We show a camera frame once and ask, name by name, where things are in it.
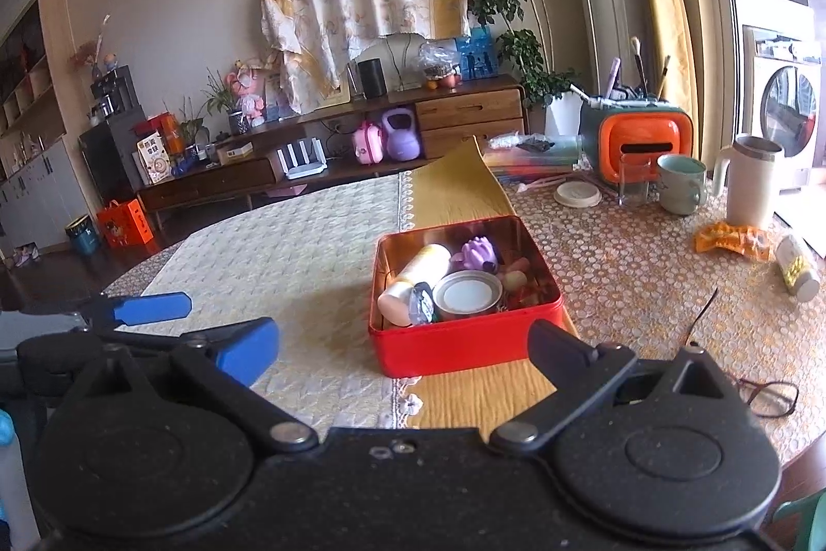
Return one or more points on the orange snack wrapper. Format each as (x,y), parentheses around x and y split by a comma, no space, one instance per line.
(744,240)

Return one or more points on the light green mug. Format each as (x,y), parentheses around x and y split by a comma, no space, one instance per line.
(681,184)

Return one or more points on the white wifi router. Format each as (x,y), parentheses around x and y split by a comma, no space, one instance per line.
(302,158)

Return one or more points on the purple kettlebell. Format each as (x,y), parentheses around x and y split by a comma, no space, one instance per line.
(402,143)

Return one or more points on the blue gloved left hand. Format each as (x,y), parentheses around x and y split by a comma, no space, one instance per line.
(7,430)

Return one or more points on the black mini fridge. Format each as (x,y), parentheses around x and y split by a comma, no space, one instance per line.
(108,150)

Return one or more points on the brown tape roll tin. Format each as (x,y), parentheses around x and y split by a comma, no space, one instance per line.
(467,293)

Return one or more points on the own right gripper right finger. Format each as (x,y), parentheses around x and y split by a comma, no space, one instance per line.
(584,377)

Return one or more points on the wooden tv cabinet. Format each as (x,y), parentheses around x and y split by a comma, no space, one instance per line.
(250,164)

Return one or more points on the small clear blue-label box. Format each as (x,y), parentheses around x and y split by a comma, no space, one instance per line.
(422,308)

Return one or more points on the cream quilted table cloth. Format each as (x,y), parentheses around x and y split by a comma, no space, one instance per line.
(307,264)

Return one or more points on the cream steel tumbler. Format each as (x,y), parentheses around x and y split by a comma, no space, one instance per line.
(750,170)

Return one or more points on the eyeglasses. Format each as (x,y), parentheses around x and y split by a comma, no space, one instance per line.
(767,400)

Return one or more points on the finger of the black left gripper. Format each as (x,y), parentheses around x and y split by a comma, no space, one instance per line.
(97,308)

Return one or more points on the teal bucket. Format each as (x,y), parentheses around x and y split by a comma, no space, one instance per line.
(83,236)

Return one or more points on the snack box on cabinet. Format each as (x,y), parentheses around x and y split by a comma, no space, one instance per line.
(154,158)

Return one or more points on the washing machine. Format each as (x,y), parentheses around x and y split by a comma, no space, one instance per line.
(781,81)

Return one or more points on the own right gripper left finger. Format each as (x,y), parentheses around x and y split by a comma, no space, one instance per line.
(221,363)

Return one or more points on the pink toy backpack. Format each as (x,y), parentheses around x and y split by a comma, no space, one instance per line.
(368,144)

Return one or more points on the purple flower toy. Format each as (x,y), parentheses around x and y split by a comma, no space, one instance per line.
(476,254)

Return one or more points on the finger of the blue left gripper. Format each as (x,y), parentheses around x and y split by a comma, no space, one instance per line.
(154,308)

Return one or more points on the white round lid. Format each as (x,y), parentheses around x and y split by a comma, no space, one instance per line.
(578,194)

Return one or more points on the orange gift box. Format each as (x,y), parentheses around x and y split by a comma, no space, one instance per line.
(125,224)

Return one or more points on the orange green toaster holder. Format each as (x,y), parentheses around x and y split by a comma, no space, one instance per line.
(610,131)

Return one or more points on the black speaker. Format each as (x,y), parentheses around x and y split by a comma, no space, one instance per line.
(372,80)

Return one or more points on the small white yellow bottle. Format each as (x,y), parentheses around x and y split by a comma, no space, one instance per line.
(798,268)

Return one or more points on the pink doll figure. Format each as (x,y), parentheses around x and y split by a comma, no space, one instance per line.
(246,88)

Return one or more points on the red metal tin box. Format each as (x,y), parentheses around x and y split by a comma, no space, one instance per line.
(492,337)

